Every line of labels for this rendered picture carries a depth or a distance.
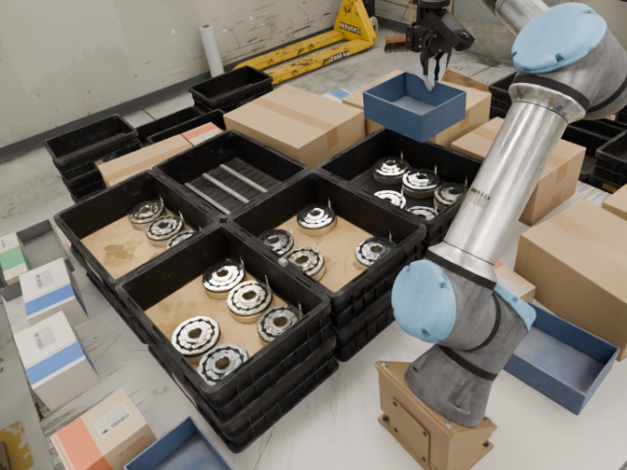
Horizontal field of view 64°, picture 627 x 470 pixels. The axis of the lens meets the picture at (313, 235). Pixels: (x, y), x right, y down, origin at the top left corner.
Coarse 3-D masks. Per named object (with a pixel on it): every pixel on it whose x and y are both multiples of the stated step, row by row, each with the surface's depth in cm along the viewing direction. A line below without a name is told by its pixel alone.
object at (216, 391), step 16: (224, 224) 124; (192, 240) 121; (240, 240) 119; (272, 256) 112; (144, 272) 114; (288, 272) 108; (128, 304) 106; (320, 304) 100; (144, 320) 102; (304, 320) 97; (160, 336) 100; (288, 336) 95; (176, 352) 95; (256, 352) 93; (272, 352) 94; (192, 368) 92; (240, 368) 90; (256, 368) 92; (208, 384) 88; (224, 384) 88
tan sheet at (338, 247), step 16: (288, 224) 137; (336, 224) 135; (304, 240) 131; (320, 240) 130; (336, 240) 130; (352, 240) 129; (336, 256) 125; (352, 256) 124; (336, 272) 120; (352, 272) 120; (336, 288) 116
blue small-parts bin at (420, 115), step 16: (400, 80) 130; (416, 80) 128; (368, 96) 123; (384, 96) 130; (400, 96) 133; (416, 96) 131; (432, 96) 126; (448, 96) 122; (464, 96) 117; (368, 112) 127; (384, 112) 121; (400, 112) 116; (416, 112) 126; (432, 112) 113; (448, 112) 116; (464, 112) 120; (400, 128) 119; (416, 128) 115; (432, 128) 116
